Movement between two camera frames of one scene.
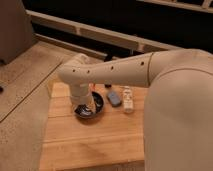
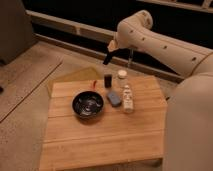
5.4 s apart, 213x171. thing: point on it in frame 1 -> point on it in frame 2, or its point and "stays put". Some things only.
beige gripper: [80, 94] -> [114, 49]
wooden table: [112, 140] stays put
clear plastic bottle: [128, 99] stays put
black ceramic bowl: [91, 110] stays put
